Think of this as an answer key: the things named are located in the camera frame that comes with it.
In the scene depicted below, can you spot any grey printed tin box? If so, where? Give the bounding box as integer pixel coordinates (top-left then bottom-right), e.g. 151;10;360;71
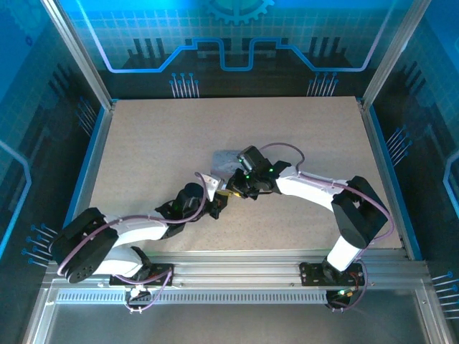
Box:
211;149;249;177

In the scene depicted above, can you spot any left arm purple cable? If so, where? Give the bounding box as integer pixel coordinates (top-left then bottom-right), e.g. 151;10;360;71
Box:
55;171;209;280

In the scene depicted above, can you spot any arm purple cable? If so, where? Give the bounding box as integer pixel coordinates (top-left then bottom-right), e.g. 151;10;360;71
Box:
258;142;396;259
55;171;209;280

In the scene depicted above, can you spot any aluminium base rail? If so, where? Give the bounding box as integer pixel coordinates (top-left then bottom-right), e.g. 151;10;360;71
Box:
46;249;430;290

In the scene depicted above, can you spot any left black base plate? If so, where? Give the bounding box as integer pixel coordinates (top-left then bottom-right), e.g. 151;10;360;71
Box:
109;262;176;288

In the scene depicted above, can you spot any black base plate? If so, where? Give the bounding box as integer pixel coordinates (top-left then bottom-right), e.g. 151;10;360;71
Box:
298;261;366;287
109;262;176;288

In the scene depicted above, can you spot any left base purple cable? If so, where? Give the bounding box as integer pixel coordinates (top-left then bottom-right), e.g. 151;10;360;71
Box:
113;267;174;315

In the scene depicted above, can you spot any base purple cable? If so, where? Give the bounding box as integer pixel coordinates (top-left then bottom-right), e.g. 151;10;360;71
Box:
113;267;174;315
328;259;369;313

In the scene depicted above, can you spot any slotted grey cable duct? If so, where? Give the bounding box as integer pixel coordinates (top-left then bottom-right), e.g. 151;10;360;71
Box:
55;288;333;306

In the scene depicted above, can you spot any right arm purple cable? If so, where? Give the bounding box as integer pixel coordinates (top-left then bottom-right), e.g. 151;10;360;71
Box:
258;142;396;259

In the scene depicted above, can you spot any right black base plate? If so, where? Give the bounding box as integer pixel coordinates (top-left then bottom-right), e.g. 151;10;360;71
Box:
298;261;366;287

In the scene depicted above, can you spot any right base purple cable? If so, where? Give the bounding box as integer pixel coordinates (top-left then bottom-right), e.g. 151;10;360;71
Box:
328;259;369;313

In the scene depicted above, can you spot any aluminium frame post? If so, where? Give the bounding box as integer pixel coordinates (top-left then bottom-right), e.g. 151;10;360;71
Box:
360;0;433;110
39;0;118;110

